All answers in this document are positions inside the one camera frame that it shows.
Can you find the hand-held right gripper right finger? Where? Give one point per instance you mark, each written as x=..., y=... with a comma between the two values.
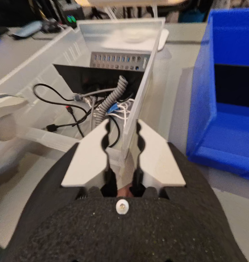
x=161, y=163

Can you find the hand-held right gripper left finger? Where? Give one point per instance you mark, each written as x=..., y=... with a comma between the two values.
x=85, y=163

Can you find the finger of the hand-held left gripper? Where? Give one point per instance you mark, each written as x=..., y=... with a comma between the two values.
x=8, y=102

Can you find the clear plastic divided bin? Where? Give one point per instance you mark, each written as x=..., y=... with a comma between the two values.
x=55, y=51

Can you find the blue plastic bin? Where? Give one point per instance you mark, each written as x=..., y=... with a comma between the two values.
x=228, y=133

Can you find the large black multi-port USB hub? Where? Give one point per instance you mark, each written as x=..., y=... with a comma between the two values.
x=116, y=59

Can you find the person's right hand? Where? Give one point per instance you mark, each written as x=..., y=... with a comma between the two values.
x=124, y=191

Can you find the grey flat pouch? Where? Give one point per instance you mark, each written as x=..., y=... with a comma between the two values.
x=28, y=29

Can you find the black power station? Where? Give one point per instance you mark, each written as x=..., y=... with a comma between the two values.
x=71, y=18

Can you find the wooden book stand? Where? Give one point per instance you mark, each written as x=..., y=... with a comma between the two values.
x=136, y=40

